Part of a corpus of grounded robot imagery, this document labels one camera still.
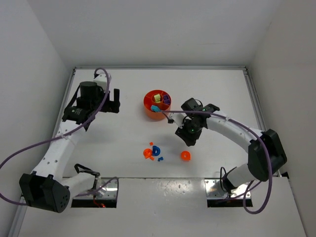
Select orange ring lego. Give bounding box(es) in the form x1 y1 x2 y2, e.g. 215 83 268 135
180 151 191 161
143 148 155 160

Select purple square lego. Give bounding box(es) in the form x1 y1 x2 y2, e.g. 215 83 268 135
163 94 170 100

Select pale green curved lego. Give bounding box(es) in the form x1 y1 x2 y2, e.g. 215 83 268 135
154 94 161 103

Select purple long lego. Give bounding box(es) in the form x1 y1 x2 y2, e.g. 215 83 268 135
163 99 171 104

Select teal long lego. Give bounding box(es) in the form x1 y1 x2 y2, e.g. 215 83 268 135
151 105 161 113

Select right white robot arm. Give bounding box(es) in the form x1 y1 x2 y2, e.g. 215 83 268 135
169 98 287 193

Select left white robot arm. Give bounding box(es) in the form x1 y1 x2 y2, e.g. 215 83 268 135
19 81 120 213

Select orange round divided container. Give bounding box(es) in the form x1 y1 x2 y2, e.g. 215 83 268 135
143 90 172 120

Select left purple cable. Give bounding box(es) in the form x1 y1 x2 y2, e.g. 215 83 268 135
0 68 119 206

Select purple cable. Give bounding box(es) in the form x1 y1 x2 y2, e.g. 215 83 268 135
160 110 273 214
0 68 119 206

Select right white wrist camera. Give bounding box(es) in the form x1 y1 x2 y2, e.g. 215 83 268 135
167 113 185 128

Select blue ring lego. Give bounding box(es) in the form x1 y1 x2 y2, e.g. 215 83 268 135
152 146 161 157

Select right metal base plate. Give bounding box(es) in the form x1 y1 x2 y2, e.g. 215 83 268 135
204 179 248 200

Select metal base plate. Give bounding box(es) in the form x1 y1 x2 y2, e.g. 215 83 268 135
204 179 248 200
96 178 119 200

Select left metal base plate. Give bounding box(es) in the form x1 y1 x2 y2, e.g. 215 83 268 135
96 178 119 200

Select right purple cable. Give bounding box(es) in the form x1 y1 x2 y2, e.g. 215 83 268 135
160 110 273 214

